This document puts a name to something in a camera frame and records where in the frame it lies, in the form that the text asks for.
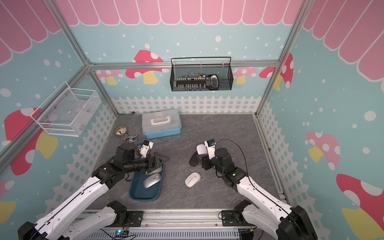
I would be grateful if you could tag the chrome metal faucet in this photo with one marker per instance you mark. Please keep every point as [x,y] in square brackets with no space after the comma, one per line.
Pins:
[130,138]

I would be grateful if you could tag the dark teal storage tray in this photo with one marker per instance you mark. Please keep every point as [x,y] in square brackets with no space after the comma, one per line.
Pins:
[139,193]

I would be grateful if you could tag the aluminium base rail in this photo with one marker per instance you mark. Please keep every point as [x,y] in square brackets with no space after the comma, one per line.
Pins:
[205,224]

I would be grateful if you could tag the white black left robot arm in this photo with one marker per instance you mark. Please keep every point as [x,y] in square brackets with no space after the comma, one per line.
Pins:
[58,224]

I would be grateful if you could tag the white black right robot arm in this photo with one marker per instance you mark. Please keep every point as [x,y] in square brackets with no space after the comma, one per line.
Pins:
[261,209]

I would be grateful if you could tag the black device in basket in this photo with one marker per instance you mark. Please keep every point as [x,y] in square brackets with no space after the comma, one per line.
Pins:
[212,82]

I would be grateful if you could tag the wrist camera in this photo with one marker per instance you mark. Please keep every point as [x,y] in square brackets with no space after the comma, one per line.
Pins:
[145,149]
[211,148]

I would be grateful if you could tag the white rounded mouse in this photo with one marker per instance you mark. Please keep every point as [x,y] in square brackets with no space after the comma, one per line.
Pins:
[192,179]

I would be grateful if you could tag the blue box with clear lid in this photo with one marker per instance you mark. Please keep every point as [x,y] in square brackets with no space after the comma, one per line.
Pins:
[161,124]

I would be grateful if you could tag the black mouse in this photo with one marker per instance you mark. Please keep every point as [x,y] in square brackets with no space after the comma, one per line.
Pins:
[194,160]

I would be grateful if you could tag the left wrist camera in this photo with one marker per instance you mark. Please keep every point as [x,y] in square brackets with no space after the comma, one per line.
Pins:
[145,149]

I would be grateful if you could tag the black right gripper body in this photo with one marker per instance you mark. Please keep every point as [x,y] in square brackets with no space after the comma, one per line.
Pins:
[208,163]

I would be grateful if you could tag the silver grey mouse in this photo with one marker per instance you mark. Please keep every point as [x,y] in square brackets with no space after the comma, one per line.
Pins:
[152,180]

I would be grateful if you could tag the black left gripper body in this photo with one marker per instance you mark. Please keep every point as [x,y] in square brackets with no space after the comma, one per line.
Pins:
[151,166]

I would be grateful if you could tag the light grey slim mouse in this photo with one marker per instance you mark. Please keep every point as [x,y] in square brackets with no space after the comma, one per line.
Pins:
[202,150]

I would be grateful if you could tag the green lit circuit board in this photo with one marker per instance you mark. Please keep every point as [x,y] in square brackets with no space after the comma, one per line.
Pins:
[119,234]

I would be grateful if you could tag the white wire wall basket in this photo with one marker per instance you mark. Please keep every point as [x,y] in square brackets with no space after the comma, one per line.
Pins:
[67,111]

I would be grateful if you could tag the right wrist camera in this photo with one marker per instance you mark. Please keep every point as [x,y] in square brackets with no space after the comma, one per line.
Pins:
[211,148]

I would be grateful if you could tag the black wire wall basket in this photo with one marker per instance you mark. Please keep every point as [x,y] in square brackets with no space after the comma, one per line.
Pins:
[189,74]

